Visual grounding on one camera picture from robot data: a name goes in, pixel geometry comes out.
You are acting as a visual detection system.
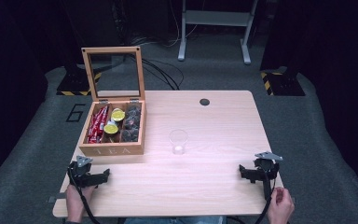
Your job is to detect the person's right hand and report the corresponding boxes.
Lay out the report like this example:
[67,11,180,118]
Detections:
[267,187,296,224]

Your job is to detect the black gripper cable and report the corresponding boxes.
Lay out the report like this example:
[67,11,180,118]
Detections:
[67,164,102,224]
[253,167,278,224]

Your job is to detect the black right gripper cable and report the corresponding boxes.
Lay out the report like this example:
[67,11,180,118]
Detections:
[253,167,278,224]

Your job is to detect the person's left hand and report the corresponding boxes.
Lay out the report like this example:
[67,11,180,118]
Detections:
[65,184,96,216]

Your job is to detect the pile of dark capsules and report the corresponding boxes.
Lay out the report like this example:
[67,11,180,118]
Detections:
[120,105,143,144]

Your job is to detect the dark curtain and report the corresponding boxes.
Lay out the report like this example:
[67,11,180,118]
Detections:
[259,0,358,209]

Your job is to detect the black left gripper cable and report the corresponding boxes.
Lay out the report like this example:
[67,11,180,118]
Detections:
[67,164,102,224]

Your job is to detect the grey table bracket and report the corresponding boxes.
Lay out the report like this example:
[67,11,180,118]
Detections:
[47,192,67,204]

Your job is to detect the wooden tea box with lid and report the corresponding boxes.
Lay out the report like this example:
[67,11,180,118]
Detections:
[77,46,147,157]

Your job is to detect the black hazard-striped stand base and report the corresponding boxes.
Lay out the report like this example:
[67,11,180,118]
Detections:
[259,66,307,97]
[56,63,103,97]

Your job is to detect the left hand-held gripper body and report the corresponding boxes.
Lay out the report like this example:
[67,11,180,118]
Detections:
[67,155,100,189]

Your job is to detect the yellow-lidded capsule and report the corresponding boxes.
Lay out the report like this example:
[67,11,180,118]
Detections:
[110,107,127,123]
[103,120,119,135]

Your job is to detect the black floor cables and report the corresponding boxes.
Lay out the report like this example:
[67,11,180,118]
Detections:
[141,57,186,91]

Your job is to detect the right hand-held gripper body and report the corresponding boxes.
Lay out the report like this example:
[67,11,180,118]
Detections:
[252,150,284,201]

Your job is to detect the bundle of red sachets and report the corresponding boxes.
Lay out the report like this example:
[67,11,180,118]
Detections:
[87,105,109,145]

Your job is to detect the clear plastic cup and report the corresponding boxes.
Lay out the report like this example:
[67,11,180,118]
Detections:
[168,129,189,156]

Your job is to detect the white metal stand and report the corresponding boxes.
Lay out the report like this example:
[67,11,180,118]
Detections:
[177,0,259,65]

